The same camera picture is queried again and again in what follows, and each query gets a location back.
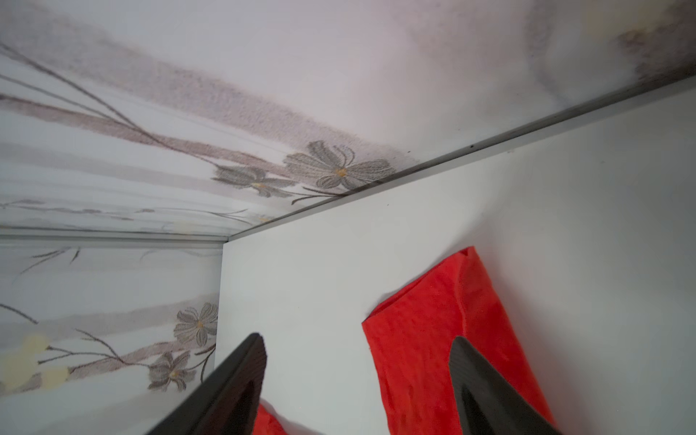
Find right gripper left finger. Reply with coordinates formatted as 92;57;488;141
149;333;268;435

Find red t-shirt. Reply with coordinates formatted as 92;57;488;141
243;247;555;434

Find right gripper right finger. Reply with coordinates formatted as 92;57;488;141
449;336;560;435

